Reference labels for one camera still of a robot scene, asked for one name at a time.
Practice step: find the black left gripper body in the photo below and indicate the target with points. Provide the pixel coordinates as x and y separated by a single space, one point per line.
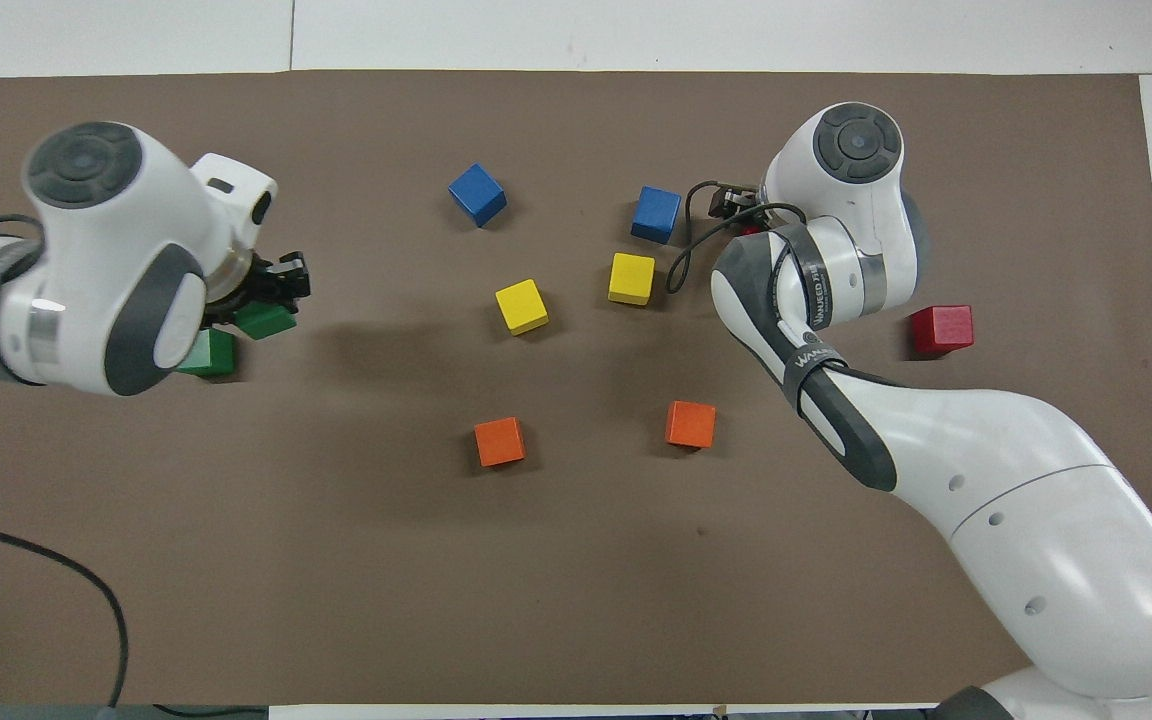
254 285

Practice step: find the green wooden cube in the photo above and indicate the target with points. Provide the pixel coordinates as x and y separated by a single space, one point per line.
211 355
266 322

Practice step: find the blue wooden cube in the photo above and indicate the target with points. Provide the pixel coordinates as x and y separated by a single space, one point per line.
477 194
656 214

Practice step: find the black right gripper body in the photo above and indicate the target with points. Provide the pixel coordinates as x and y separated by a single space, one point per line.
733 203

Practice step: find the red wooden cube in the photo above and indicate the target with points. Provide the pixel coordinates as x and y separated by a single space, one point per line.
751 229
942 330

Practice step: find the yellow wooden cube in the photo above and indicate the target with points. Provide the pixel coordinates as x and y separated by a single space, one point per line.
521 306
631 278

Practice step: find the brown table mat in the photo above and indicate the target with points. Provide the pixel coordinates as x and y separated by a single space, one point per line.
576 560

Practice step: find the orange wooden cube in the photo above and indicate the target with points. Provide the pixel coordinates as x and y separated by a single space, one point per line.
691 424
499 441

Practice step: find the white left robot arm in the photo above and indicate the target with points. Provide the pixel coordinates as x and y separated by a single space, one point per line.
106 260

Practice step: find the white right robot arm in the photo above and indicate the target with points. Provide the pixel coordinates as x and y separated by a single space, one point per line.
1036 480

